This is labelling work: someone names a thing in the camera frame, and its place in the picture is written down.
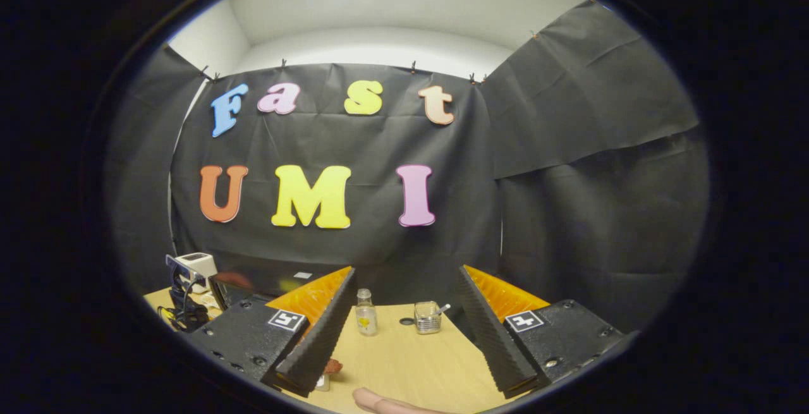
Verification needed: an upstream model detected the black backdrop cloth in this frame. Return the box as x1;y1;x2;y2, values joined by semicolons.
104;0;712;334

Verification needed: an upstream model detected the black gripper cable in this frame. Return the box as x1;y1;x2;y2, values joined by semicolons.
157;303;190;334

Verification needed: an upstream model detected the clear glass bottle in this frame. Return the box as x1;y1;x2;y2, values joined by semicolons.
355;288;379;337

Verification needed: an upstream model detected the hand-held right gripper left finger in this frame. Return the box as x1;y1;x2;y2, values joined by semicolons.
190;267;358;398

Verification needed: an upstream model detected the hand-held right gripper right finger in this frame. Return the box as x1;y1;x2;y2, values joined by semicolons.
456;265;627;401

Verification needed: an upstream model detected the clear glass cup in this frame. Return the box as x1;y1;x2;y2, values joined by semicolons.
414;301;443;335

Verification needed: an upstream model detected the white toaster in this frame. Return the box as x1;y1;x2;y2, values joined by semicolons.
176;252;219;294

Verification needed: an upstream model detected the black electric oven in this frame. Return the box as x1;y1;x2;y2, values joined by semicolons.
209;267;337;311

